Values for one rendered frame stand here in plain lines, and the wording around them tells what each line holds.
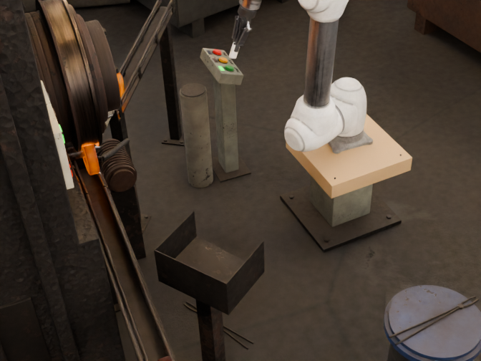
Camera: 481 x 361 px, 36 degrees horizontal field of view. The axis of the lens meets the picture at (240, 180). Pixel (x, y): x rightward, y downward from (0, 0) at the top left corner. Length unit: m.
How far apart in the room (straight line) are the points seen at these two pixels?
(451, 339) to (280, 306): 0.84
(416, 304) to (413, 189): 1.17
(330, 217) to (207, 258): 1.04
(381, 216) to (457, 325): 1.03
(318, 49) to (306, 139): 0.37
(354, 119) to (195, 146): 0.79
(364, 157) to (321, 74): 0.49
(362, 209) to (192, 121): 0.85
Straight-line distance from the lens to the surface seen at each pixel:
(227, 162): 3.59
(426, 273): 3.21
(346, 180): 2.95
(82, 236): 2.13
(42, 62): 2.15
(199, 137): 3.38
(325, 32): 2.65
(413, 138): 3.91
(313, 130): 2.85
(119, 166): 2.89
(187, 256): 2.39
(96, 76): 2.16
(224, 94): 3.36
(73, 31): 2.16
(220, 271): 2.35
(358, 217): 3.38
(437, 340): 2.43
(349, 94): 2.97
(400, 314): 2.48
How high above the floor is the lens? 2.31
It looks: 40 degrees down
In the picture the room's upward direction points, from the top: 2 degrees counter-clockwise
